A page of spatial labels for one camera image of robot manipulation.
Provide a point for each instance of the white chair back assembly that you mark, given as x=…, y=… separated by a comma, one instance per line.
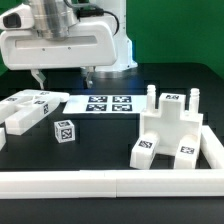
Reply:
x=21, y=111

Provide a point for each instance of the white chair seat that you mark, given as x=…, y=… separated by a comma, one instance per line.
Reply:
x=171, y=121

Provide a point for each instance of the white right fence bar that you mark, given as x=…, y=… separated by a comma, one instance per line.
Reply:
x=212, y=148

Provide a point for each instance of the white marker sheet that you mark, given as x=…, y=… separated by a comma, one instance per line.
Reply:
x=96, y=104

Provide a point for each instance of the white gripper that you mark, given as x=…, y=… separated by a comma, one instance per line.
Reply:
x=88, y=44

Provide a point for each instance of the white fence bar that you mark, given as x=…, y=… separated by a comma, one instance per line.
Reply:
x=212, y=148
x=2, y=138
x=111, y=184

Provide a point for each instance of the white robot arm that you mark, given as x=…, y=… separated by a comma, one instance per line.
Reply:
x=54, y=34

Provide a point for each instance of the white left fence bar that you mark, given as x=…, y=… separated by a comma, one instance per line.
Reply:
x=2, y=138

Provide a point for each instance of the white front fence bar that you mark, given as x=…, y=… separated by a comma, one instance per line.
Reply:
x=111, y=184

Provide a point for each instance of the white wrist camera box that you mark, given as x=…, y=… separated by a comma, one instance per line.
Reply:
x=20, y=17

